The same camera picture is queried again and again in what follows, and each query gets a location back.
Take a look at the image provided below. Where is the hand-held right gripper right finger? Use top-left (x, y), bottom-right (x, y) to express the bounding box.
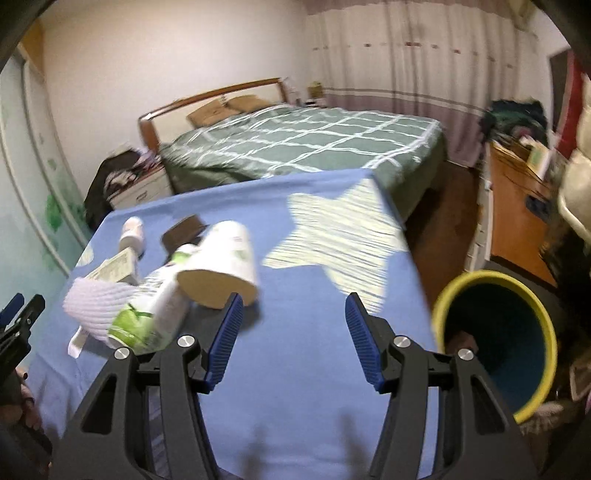
top-left (344, 292), bottom-right (541, 480)

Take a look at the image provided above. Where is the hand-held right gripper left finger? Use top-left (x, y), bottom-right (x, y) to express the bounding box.
top-left (62, 292), bottom-right (245, 480)

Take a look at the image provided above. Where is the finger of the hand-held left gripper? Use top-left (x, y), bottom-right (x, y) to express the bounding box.
top-left (0, 293), bottom-right (25, 330)
top-left (0, 294), bottom-right (47, 365)

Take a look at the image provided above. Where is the white foam net sleeve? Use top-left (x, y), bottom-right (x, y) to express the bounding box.
top-left (62, 274), bottom-right (144, 342)

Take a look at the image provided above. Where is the white bottle green label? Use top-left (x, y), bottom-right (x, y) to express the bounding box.
top-left (107, 244), bottom-right (199, 356)

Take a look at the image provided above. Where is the white paper cup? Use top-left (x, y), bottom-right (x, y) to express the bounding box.
top-left (177, 220), bottom-right (259, 308)

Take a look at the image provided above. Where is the white green cardboard box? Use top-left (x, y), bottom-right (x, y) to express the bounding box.
top-left (85, 247), bottom-right (141, 284)

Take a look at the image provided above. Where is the small white pill bottle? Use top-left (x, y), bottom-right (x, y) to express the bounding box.
top-left (119, 217), bottom-right (146, 257)

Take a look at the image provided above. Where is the yellow rimmed dark bin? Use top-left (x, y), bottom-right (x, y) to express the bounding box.
top-left (431, 270), bottom-right (558, 424)

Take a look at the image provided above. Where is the blue star print tablecloth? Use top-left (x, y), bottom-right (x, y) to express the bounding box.
top-left (28, 168), bottom-right (439, 480)

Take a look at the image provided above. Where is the frosted glass sliding door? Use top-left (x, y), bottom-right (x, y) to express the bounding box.
top-left (0, 51), bottom-right (93, 296)

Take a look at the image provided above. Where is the dark clothes pile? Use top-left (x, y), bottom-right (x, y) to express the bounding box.
top-left (83, 148), bottom-right (164, 232)

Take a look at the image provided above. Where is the white nightstand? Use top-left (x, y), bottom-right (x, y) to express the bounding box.
top-left (108, 164), bottom-right (174, 210)

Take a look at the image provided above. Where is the wooden desk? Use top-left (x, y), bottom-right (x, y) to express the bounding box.
top-left (466, 141), bottom-right (561, 289)

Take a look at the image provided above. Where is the green checked duvet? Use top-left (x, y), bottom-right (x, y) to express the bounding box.
top-left (159, 104), bottom-right (448, 217)

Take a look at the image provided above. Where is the pink garment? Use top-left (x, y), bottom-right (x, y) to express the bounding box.
top-left (568, 351), bottom-right (591, 402)

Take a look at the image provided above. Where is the brown pillow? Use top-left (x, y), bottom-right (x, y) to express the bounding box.
top-left (226, 95), bottom-right (273, 112)
top-left (187, 99), bottom-right (232, 127)

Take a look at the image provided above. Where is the wooden bed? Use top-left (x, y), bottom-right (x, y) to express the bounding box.
top-left (137, 78), bottom-right (448, 222)

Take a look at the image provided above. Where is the green book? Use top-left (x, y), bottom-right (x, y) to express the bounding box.
top-left (526, 138), bottom-right (552, 171)

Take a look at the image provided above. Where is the cream puffer jacket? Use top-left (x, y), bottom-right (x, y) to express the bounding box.
top-left (556, 148), bottom-right (591, 241)

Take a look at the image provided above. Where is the clothes pile on desk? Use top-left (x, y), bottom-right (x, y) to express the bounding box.
top-left (480, 98), bottom-right (550, 146)

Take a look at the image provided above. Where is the pink beige curtain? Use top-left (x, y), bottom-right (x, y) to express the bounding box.
top-left (302, 0), bottom-right (541, 169)

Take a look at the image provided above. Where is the red coat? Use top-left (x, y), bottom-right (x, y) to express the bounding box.
top-left (556, 51), bottom-right (591, 160)

